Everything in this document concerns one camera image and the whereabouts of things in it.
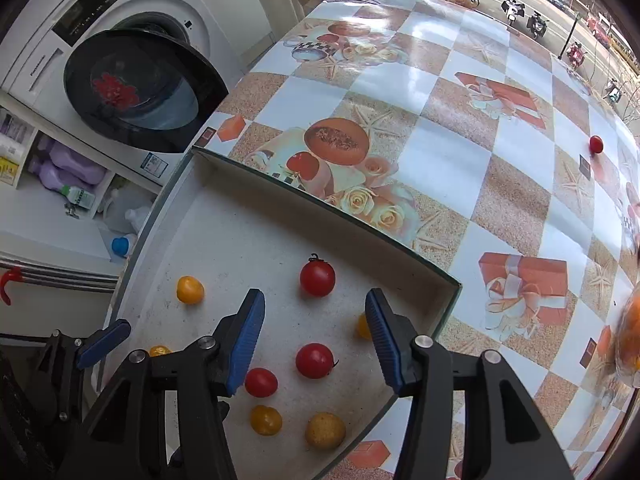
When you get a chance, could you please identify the red hook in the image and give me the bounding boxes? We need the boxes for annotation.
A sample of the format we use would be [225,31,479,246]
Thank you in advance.
[0,266,24,307]

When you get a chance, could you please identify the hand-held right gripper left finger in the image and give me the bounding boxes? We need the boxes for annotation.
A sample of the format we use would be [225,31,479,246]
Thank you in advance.
[57,288,266,480]

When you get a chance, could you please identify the white shallow tray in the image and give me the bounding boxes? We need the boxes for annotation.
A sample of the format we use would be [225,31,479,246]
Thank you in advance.
[97,147,462,480]

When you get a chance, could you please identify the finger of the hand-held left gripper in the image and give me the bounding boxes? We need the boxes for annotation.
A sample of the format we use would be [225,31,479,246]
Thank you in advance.
[74,319,132,369]

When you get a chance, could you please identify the clear glass plate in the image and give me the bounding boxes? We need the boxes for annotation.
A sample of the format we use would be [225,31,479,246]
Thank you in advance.
[606,285,640,391]

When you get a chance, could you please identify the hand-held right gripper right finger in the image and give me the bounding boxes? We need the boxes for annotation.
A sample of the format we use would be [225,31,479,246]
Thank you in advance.
[365,288,576,480]

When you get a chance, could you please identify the red parked car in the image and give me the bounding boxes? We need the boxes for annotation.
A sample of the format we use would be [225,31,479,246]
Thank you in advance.
[586,16,612,47]

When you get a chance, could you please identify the patterned checkered tablecloth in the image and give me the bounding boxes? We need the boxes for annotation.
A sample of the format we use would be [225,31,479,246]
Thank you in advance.
[192,0,640,480]

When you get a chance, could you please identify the translucent plastic jug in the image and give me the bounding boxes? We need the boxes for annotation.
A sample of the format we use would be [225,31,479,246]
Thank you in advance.
[102,187,153,234]

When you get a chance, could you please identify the white shelf cabinet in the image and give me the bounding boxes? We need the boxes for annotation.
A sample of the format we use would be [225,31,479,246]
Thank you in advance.
[0,90,166,321]

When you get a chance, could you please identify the white washing machine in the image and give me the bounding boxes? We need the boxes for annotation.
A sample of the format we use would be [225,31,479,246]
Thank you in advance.
[0,0,275,171]

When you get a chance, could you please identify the purple detergent bottle white label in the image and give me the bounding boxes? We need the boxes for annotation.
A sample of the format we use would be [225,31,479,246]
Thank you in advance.
[27,157,97,212]

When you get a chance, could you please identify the orange mandarin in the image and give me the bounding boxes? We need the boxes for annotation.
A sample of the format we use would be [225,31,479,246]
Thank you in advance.
[617,295,640,386]

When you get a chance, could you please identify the red parked scooter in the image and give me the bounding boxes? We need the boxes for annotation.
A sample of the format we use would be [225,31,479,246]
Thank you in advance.
[559,41,587,69]

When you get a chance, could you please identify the white bottle blue cap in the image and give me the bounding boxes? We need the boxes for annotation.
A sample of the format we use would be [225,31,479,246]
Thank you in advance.
[111,234,139,259]

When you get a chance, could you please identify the white labelled package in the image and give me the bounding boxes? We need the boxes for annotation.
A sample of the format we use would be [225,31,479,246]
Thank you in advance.
[0,109,31,187]

